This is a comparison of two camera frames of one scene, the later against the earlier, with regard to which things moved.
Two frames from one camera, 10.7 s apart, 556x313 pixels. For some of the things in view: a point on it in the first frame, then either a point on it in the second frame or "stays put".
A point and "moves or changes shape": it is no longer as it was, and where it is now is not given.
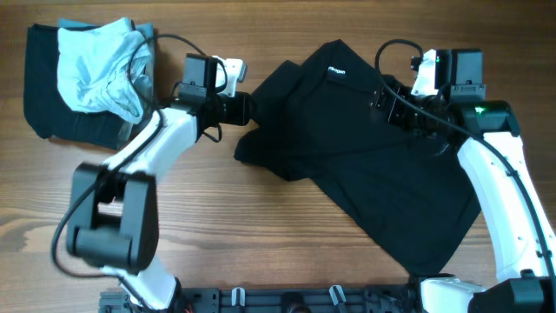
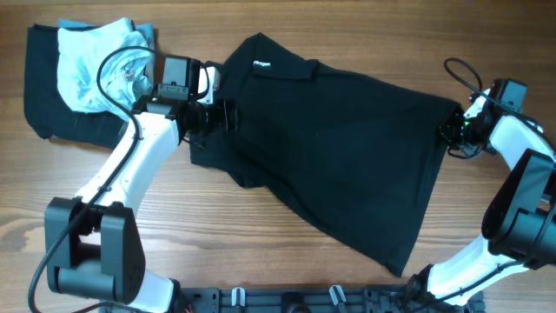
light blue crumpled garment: [94, 69] stays put
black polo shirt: [315, 123] moves or changes shape
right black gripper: [396, 112] to [446, 129]
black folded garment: [46, 108] stays put
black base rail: [391, 298] stays put
